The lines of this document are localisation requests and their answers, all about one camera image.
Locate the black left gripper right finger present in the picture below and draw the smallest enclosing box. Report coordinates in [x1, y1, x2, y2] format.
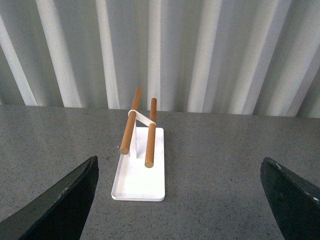
[260, 157, 320, 240]

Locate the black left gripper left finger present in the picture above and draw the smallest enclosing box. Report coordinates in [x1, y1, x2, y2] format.
[0, 156, 99, 240]

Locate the white towel rack stand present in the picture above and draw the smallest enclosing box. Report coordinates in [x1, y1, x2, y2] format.
[111, 110, 165, 202]

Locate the left wooden rack rod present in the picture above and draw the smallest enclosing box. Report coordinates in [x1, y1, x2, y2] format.
[119, 88, 142, 155]

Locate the wooden rack rod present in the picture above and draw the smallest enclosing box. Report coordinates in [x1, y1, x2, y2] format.
[119, 88, 142, 155]
[144, 98, 157, 168]

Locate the right wooden rack rod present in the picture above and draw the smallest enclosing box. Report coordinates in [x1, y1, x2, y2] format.
[144, 98, 157, 168]

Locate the white pleated curtain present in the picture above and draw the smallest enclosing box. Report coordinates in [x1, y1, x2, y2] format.
[0, 0, 320, 118]

